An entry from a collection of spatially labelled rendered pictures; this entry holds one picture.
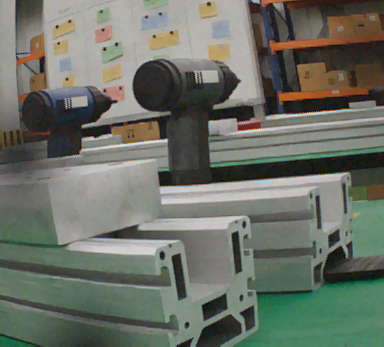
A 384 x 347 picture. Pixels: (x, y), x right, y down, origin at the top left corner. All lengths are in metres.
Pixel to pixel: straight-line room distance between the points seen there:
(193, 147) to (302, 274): 0.30
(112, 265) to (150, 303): 0.03
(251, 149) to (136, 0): 2.00
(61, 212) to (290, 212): 0.21
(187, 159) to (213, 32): 2.92
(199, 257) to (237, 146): 1.75
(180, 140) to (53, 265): 0.39
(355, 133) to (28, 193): 1.66
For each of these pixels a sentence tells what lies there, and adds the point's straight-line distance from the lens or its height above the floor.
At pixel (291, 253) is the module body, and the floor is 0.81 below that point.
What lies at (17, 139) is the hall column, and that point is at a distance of 9.12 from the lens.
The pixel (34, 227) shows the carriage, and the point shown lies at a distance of 0.43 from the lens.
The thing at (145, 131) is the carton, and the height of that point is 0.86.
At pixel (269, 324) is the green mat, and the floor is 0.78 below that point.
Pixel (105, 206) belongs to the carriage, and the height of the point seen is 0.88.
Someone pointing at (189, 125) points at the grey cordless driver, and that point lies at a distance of 0.80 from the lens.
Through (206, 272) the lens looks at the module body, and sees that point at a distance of 0.45.
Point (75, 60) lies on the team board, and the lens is 4.30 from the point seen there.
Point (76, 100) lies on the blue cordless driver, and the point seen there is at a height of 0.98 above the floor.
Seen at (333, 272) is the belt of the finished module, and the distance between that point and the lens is 0.57.
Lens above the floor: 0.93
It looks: 3 degrees down
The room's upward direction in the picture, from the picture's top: 7 degrees counter-clockwise
